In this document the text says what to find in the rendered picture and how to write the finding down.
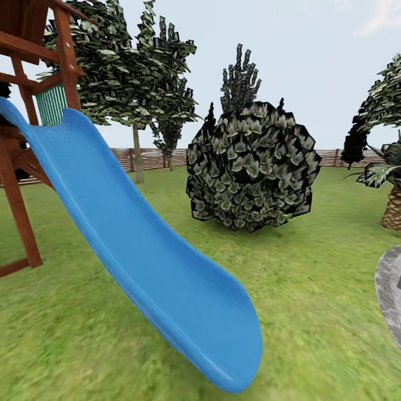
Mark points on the bush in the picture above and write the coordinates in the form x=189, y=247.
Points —
x=253, y=169
x=376, y=173

